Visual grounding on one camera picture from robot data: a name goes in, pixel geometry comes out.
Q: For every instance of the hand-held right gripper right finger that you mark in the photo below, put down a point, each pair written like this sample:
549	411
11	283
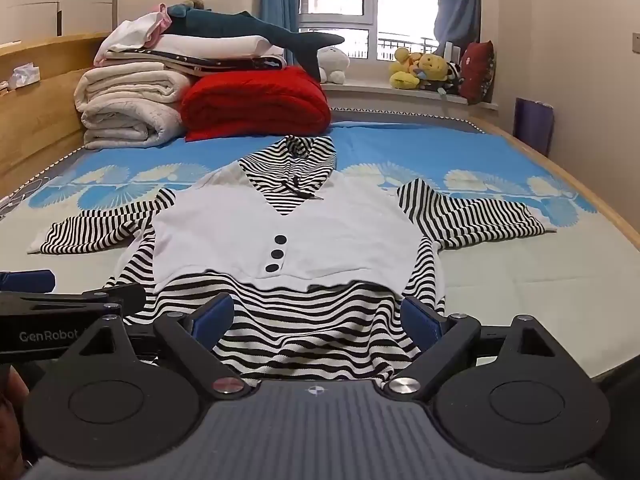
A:
419	324

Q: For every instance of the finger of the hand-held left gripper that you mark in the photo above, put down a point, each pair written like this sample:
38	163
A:
100	299
27	280

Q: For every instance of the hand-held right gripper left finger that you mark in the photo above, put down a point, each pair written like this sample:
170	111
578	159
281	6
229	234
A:
214	319

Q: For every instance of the striped sweater with white vest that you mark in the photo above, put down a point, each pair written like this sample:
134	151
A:
280	240

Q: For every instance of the person's left hand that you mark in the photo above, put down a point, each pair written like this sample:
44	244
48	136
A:
11	415

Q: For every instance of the blue fan-print bed sheet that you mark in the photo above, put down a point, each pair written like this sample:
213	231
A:
500	270

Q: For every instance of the white folded quilt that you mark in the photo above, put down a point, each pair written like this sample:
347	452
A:
127	105

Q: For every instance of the tissue pack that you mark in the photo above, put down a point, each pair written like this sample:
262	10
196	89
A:
24	76

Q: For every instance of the red folded blanket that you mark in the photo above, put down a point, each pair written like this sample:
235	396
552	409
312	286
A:
255	102

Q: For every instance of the purple box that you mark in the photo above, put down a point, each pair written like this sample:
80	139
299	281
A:
534	127

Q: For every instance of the black and white striped plush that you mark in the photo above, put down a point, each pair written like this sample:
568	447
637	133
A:
452	77

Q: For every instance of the dark patterned folded cloth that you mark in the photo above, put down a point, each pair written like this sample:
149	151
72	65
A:
220	65

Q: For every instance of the yellow plush toy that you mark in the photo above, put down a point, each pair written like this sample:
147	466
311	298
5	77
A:
404	67
432	67

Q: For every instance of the dark red bag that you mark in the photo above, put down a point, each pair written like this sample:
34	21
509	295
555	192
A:
477	72

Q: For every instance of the white garment with pink trim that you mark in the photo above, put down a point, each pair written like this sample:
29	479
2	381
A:
132	35

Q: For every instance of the white folded blanket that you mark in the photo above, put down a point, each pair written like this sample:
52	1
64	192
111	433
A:
220	46

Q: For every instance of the white plush toy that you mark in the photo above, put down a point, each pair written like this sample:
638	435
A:
334	62

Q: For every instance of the dark blue shark plush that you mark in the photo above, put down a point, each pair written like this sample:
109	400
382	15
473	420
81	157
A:
225	22

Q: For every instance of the brown plush toy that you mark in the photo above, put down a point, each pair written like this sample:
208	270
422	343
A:
194	3

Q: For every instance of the blue curtain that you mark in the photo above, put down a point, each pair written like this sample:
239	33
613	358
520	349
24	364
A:
457	5
277	10

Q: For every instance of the wooden bed frame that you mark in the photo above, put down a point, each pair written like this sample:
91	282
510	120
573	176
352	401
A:
35	125

